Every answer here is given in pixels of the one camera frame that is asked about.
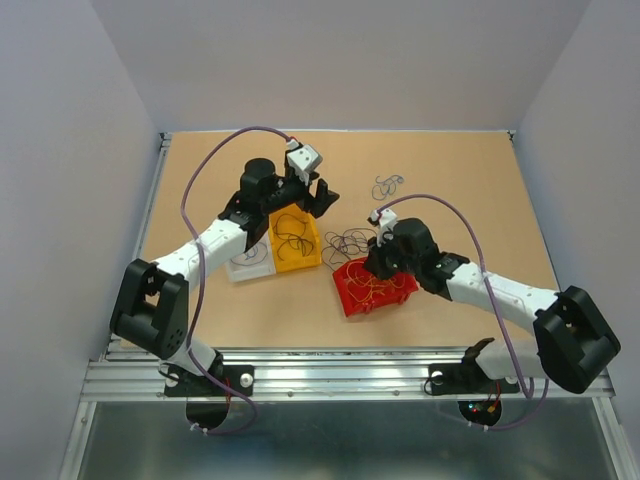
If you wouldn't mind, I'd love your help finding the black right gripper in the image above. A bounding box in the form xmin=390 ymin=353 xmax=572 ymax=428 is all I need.
xmin=361 ymin=230 xmax=419 ymax=282

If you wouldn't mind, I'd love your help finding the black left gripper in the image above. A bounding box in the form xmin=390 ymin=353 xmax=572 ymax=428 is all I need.
xmin=262 ymin=167 xmax=338 ymax=218

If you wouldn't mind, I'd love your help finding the purple wire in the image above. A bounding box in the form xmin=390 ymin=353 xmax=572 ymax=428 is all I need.
xmin=322 ymin=228 xmax=376 ymax=266
xmin=272 ymin=212 xmax=319 ymax=264

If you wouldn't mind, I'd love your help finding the yellow wire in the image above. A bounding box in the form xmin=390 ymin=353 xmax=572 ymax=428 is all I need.
xmin=344 ymin=262 xmax=406 ymax=307

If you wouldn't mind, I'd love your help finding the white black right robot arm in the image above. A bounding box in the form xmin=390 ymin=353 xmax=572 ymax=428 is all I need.
xmin=365 ymin=210 xmax=621 ymax=394

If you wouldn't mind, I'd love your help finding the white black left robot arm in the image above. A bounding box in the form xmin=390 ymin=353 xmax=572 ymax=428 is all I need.
xmin=110 ymin=148 xmax=339 ymax=394

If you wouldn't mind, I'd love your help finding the yellow plastic bin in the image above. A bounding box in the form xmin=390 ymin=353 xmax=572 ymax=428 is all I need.
xmin=268 ymin=204 xmax=321 ymax=274

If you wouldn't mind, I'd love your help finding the red plastic bin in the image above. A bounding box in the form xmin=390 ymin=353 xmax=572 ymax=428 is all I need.
xmin=332 ymin=257 xmax=419 ymax=318

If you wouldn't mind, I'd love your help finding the white plastic bin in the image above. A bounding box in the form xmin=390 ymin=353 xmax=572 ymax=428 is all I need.
xmin=225 ymin=239 xmax=276 ymax=283

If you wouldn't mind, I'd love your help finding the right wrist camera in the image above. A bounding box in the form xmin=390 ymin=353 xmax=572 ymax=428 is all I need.
xmin=368 ymin=208 xmax=398 ymax=247

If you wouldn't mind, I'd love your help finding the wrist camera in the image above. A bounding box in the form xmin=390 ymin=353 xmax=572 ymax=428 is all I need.
xmin=368 ymin=208 xmax=398 ymax=247
xmin=285 ymin=138 xmax=323 ymax=185

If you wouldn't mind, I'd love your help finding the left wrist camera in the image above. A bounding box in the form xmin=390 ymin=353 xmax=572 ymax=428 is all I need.
xmin=285 ymin=138 xmax=323 ymax=185

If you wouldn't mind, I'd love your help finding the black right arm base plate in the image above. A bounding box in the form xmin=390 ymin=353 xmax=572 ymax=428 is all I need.
xmin=423 ymin=363 xmax=520 ymax=396

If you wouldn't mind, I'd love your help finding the aluminium frame rail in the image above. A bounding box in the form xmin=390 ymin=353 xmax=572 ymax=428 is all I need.
xmin=79 ymin=130 xmax=616 ymax=401

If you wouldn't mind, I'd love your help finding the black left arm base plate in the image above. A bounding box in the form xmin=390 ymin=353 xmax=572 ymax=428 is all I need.
xmin=161 ymin=364 xmax=255 ymax=398

